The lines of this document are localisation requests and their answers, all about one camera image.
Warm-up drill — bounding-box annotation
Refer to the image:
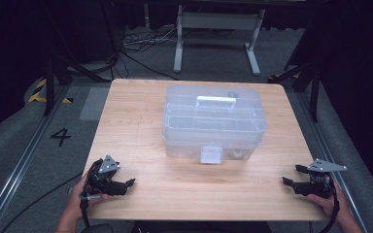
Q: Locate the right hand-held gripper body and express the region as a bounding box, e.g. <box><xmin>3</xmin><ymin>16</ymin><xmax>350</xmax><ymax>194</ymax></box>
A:
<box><xmin>304</xmin><ymin>157</ymin><xmax>348</xmax><ymax>199</ymax></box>

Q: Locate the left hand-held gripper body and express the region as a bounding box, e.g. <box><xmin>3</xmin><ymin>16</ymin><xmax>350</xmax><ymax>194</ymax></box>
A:
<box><xmin>85</xmin><ymin>154</ymin><xmax>121</xmax><ymax>196</ymax></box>

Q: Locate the clear plastic storage box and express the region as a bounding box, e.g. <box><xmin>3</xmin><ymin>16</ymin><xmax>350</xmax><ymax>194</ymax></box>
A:
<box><xmin>160</xmin><ymin>84</ymin><xmax>268</xmax><ymax>165</ymax></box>

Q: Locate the person's right hand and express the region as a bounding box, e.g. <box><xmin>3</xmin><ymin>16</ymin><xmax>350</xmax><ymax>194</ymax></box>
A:
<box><xmin>305</xmin><ymin>180</ymin><xmax>348</xmax><ymax>221</ymax></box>

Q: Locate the person's left hand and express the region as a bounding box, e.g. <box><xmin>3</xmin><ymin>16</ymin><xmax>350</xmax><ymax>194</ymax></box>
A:
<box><xmin>65</xmin><ymin>176</ymin><xmax>110</xmax><ymax>221</ymax></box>

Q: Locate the black tripod stand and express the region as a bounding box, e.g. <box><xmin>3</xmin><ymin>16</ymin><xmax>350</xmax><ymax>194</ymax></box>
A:
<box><xmin>43</xmin><ymin>54</ymin><xmax>111</xmax><ymax>117</ymax></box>
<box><xmin>268</xmin><ymin>61</ymin><xmax>322</xmax><ymax>123</ymax></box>

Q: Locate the gray floor plate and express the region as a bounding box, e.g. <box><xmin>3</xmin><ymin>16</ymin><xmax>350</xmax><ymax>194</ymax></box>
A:
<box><xmin>79</xmin><ymin>86</ymin><xmax>111</xmax><ymax>121</ymax></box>

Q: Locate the person's dark clothing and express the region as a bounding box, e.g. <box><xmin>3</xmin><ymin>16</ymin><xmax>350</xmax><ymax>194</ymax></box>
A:
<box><xmin>127</xmin><ymin>220</ymin><xmax>273</xmax><ymax>233</ymax></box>

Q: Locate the yellow black hazard tape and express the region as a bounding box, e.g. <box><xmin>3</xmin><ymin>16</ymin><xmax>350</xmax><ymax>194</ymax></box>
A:
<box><xmin>28</xmin><ymin>79</ymin><xmax>75</xmax><ymax>105</ymax></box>

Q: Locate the gray metal stand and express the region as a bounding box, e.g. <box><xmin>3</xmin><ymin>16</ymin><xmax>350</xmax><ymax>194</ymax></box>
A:
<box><xmin>173</xmin><ymin>4</ymin><xmax>266</xmax><ymax>76</ymax></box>

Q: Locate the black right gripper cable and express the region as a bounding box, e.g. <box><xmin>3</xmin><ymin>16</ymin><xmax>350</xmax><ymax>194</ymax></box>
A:
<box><xmin>319</xmin><ymin>181</ymin><xmax>342</xmax><ymax>233</ymax></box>

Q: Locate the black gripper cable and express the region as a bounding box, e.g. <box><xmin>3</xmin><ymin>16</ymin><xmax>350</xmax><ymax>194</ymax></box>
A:
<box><xmin>319</xmin><ymin>181</ymin><xmax>342</xmax><ymax>233</ymax></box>
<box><xmin>80</xmin><ymin>190</ymin><xmax>93</xmax><ymax>229</ymax></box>

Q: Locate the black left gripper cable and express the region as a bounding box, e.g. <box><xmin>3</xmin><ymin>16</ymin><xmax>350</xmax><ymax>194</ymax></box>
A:
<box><xmin>80</xmin><ymin>190</ymin><xmax>93</xmax><ymax>229</ymax></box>

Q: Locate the metal floor rail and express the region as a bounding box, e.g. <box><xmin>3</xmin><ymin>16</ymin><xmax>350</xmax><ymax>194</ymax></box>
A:
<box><xmin>292</xmin><ymin>86</ymin><xmax>368</xmax><ymax>233</ymax></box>
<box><xmin>0</xmin><ymin>84</ymin><xmax>71</xmax><ymax>233</ymax></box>

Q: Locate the black floor cable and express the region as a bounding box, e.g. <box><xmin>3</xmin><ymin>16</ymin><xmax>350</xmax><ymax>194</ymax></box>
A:
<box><xmin>0</xmin><ymin>172</ymin><xmax>85</xmax><ymax>233</ymax></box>

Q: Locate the bundle of floor cables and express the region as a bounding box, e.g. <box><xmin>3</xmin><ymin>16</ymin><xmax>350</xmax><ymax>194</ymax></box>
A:
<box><xmin>119</xmin><ymin>27</ymin><xmax>180</xmax><ymax>81</ymax></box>

